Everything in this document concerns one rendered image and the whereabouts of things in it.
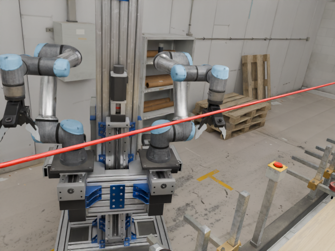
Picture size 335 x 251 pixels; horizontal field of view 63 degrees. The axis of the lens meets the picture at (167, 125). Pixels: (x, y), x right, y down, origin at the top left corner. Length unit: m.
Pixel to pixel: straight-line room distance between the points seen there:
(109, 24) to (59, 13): 1.79
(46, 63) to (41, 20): 2.07
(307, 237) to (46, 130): 1.44
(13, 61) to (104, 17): 0.59
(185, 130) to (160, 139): 0.16
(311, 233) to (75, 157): 1.29
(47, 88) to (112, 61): 0.37
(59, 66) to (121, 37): 0.49
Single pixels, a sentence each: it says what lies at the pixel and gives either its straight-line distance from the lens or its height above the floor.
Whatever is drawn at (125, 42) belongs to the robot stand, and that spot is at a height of 1.69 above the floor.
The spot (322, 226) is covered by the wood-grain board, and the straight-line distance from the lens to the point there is 1.75.
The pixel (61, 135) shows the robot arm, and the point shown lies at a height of 1.22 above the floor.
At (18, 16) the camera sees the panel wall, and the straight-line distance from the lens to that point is 3.21.
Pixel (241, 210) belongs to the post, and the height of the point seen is 1.08.
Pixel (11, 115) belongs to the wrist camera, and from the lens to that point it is 1.18.
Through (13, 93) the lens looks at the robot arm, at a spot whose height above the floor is 1.53.
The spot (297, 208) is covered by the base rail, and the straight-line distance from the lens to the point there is 2.17.
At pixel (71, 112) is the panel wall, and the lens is 3.61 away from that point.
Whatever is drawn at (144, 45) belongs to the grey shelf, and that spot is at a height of 1.45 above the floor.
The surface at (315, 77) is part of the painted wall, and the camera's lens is 9.02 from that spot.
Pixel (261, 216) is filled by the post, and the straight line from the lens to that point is 1.62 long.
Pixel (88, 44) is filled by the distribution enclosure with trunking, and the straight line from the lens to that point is 3.24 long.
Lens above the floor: 1.88
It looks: 23 degrees down
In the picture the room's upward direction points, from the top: 6 degrees clockwise
